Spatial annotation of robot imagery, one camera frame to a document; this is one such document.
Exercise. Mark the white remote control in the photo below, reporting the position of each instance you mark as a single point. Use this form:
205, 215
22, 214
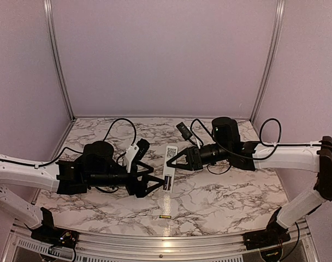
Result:
169, 153

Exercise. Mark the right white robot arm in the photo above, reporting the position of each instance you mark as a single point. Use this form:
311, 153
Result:
255, 155

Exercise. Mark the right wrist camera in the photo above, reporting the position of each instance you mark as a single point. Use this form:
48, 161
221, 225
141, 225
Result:
184, 130

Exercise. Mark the green gold battery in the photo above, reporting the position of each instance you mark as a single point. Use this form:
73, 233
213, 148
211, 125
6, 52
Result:
165, 217

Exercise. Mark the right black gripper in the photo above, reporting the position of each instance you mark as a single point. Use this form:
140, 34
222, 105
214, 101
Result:
191, 165

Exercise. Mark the front aluminium rail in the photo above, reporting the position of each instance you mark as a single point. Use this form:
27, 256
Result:
108, 247

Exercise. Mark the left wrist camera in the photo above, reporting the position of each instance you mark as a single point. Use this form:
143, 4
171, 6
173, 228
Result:
135, 153

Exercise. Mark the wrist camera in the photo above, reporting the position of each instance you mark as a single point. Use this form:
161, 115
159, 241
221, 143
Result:
184, 130
135, 153

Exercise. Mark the right aluminium frame post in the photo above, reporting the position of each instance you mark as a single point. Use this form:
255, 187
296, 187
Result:
272, 50

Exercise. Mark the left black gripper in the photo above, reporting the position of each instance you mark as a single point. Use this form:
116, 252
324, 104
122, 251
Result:
141, 190

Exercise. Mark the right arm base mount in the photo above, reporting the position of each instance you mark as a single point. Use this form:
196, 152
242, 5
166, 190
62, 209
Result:
273, 234

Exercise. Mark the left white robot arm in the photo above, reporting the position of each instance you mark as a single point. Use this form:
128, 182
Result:
95, 167

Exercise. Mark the left aluminium frame post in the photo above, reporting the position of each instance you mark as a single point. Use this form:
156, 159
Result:
56, 57

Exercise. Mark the black battery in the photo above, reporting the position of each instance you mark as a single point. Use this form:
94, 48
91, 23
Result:
167, 183

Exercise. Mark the aluminium frame post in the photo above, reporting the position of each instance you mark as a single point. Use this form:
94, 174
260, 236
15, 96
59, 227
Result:
56, 57
272, 50

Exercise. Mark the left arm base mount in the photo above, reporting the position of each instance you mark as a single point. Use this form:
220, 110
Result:
47, 232

